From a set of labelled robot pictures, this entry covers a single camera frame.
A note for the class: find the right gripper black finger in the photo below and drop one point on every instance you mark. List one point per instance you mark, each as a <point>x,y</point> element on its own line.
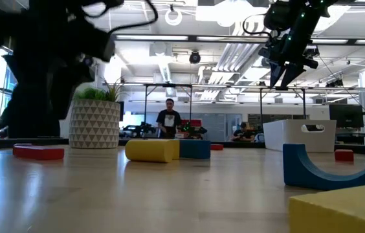
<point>291,74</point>
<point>274,72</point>

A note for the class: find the blue arch block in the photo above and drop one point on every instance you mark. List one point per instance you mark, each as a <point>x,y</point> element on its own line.
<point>295,168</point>

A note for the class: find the blue rectangular block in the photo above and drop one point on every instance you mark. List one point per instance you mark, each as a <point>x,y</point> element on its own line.
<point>195,149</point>

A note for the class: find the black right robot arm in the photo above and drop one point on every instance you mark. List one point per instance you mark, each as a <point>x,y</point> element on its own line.
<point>312,9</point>

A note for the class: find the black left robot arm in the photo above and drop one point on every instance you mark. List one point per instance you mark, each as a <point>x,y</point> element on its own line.
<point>40,35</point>

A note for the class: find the black ceiling device cluster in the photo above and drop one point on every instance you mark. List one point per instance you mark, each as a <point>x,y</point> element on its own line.
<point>312,51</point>
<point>334,83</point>

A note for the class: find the green artificial plant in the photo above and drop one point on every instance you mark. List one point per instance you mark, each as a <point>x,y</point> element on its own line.
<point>88,94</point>

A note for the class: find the black round ceiling spotlight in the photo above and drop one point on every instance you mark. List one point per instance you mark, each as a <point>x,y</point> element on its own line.
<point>88,61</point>
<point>194,57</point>

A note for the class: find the triangle-patterned plant pot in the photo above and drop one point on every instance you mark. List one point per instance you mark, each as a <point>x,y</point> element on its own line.
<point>94,126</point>

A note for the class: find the person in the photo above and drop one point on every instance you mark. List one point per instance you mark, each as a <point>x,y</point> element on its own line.
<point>242,133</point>
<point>168,121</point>

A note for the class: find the red rectangular block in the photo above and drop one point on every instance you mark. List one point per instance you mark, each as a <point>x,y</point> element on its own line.
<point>38,153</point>
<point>22,145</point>
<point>217,147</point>

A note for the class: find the black computer monitor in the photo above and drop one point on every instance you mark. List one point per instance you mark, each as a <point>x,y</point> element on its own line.
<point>346,116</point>

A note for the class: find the red storage bins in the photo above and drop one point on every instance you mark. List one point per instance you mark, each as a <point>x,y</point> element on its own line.
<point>192,122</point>

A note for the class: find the red cube block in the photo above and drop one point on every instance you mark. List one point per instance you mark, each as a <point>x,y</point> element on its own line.
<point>344,155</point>

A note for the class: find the black background robot arms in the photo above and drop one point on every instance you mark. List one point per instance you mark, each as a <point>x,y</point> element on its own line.
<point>138,129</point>

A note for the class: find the long ceiling light strip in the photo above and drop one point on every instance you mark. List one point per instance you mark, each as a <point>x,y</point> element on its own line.
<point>151,37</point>

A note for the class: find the yellow cylinder block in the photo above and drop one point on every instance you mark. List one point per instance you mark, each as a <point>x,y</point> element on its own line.
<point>148,150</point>

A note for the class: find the yellow rectangular block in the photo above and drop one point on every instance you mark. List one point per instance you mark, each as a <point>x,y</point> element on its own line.
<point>338,213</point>
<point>176,149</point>

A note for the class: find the black background workstation frame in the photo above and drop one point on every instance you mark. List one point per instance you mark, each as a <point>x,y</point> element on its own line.
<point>261,103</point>
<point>146,106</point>

